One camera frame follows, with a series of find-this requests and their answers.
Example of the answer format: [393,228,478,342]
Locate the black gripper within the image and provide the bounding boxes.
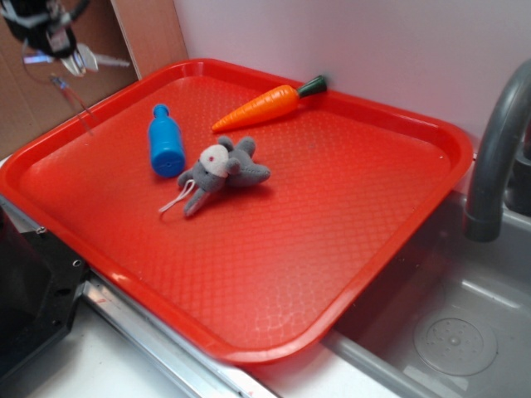
[1,0,90,58]

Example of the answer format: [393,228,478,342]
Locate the silver keys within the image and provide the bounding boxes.
[21,40,131,135]

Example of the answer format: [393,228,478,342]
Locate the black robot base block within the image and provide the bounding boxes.
[1,211,88,382]

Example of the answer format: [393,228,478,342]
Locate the brown cardboard panel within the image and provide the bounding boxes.
[1,1,188,158]

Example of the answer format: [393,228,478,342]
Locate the blue toy bottle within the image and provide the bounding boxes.
[148,104,186,177]

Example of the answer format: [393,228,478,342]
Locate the grey plush mouse toy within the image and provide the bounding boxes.
[158,136,271,217]

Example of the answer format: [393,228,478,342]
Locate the orange toy carrot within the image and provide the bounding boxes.
[212,75,328,133]

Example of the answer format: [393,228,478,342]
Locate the red plastic tray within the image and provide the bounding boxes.
[1,60,473,365]

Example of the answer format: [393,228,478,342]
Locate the grey toy faucet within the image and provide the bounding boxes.
[463,61,530,242]

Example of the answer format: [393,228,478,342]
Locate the grey toy sink basin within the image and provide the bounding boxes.
[324,193,530,397]

